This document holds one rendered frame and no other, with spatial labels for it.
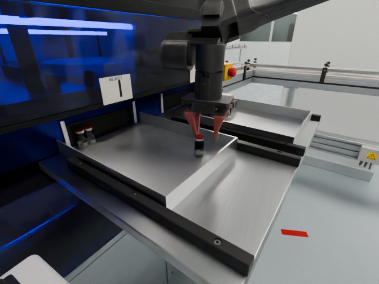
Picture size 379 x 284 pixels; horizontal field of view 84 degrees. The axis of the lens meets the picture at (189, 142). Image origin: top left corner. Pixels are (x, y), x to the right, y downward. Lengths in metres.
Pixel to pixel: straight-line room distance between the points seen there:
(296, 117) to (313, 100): 1.40
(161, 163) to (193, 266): 0.24
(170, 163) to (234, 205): 0.17
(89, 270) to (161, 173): 0.39
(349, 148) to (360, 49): 0.82
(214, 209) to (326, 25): 1.96
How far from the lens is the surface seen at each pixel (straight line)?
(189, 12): 0.75
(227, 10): 0.46
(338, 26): 2.16
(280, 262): 1.46
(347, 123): 2.25
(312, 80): 1.57
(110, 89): 0.53
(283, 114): 0.82
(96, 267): 0.74
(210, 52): 0.42
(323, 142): 1.69
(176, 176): 0.42
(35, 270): 0.45
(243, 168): 0.47
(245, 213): 0.36
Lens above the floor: 1.13
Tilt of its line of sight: 26 degrees down
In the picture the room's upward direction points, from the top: straight up
